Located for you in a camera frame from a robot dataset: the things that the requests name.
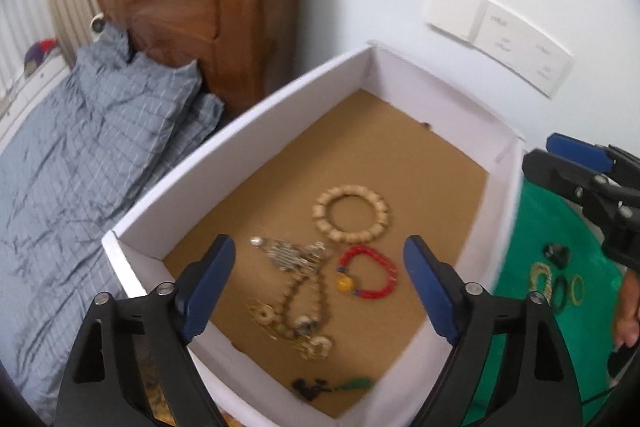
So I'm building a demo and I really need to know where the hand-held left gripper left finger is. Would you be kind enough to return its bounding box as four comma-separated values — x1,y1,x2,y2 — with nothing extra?
54,234,237,427

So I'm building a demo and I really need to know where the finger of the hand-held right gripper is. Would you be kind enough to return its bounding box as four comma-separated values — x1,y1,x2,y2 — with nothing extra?
546,133,640,180
521,149,640,228

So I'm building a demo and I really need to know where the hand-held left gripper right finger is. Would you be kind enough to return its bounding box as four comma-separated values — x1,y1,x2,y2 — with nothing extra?
403,235,583,427

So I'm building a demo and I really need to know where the red bead bracelet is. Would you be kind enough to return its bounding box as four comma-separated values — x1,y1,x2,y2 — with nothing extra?
336,245,400,299

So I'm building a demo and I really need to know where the silver pendant necklace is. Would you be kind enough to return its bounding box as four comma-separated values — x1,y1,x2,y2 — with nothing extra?
250,234,328,274

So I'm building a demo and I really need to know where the tan wooden bead bracelet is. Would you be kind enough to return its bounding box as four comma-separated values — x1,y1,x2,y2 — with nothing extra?
277,269,335,360

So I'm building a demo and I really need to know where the cream bead bracelet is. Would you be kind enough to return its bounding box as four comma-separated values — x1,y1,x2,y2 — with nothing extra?
312,186,390,244

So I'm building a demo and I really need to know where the black knot tassel charm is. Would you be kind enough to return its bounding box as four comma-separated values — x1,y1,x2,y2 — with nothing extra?
291,375,376,403

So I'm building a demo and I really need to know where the white cardboard box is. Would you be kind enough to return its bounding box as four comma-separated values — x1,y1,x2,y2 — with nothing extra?
101,41,526,423

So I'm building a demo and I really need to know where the person's right hand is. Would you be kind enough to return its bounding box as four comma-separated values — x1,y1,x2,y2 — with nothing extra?
612,271,640,350

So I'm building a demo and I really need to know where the dark brown bangle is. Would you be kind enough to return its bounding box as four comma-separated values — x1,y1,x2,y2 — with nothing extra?
544,244,571,265

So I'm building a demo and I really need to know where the green cloth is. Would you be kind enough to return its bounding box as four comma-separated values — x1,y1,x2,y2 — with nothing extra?
460,184,636,427

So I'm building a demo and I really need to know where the grey checked blanket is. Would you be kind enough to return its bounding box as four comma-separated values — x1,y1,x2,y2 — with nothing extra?
0,107,201,413

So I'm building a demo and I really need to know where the grey checked pillow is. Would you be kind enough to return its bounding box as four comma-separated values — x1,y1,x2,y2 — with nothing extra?
75,24,225,142

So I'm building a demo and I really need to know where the brown wooden headboard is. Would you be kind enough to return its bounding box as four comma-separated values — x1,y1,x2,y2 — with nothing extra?
97,0,303,118

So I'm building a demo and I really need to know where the red purple soft toy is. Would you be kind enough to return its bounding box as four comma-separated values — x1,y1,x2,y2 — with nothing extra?
22,38,61,75

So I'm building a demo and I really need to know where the gold bead bracelet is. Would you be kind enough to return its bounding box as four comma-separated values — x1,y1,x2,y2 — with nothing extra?
529,263,553,295

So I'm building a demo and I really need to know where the white wall socket panel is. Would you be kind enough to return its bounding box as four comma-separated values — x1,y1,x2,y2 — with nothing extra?
472,2,573,98

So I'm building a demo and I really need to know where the black cable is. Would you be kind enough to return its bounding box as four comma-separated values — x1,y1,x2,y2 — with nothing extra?
580,377,626,405

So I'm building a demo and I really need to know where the white wall switch plate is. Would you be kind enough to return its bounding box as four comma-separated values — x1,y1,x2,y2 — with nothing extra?
420,0,488,42

